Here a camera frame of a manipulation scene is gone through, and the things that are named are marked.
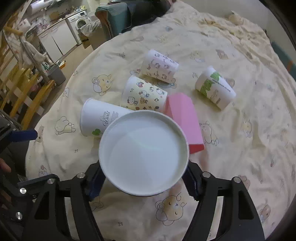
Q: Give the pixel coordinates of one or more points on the person's left hand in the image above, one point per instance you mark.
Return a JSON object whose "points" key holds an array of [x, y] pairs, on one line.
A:
{"points": [[4, 166]]}

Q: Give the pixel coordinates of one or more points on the white green leaf paper cup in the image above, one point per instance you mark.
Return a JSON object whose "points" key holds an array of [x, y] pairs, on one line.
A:
{"points": [[214, 87]]}

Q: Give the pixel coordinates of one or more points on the teal armchair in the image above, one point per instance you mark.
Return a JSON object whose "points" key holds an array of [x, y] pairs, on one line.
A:
{"points": [[115, 19]]}

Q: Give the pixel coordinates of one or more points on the pink faceted cup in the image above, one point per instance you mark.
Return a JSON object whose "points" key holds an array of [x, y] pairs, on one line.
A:
{"points": [[181, 109]]}

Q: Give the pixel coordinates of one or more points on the yellow wooden chair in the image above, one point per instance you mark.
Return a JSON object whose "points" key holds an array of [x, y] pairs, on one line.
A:
{"points": [[24, 83]]}

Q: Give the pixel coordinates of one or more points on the red ribbed paper cup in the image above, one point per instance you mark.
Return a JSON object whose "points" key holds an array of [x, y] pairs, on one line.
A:
{"points": [[143, 153]]}

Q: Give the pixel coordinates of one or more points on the white cartoon print paper cup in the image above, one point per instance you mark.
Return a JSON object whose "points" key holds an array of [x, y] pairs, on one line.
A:
{"points": [[159, 66]]}

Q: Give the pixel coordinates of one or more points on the plain white paper cup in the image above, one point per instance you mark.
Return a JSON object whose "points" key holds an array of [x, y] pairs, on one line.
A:
{"points": [[97, 115]]}

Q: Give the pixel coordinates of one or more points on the cream cartoon print paper cup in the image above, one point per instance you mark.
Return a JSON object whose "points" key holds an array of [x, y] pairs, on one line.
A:
{"points": [[141, 95]]}

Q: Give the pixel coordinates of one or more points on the grey waste bin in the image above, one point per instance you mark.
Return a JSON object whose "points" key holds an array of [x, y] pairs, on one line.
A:
{"points": [[56, 74]]}

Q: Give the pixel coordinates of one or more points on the dark clothes pile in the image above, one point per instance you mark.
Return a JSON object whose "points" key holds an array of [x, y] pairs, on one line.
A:
{"points": [[144, 12]]}

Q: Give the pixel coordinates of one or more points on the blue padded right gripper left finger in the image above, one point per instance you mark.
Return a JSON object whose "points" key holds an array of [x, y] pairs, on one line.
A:
{"points": [[47, 219]]}

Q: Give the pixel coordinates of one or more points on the white kitchen cabinet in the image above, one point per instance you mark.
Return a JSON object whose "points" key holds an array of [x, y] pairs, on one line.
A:
{"points": [[57, 40]]}

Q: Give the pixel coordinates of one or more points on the cream cartoon bear duvet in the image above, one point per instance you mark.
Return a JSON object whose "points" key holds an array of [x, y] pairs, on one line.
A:
{"points": [[252, 138]]}

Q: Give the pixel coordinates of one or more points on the white washing machine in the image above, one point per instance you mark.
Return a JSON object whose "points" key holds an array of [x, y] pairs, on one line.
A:
{"points": [[75, 22]]}

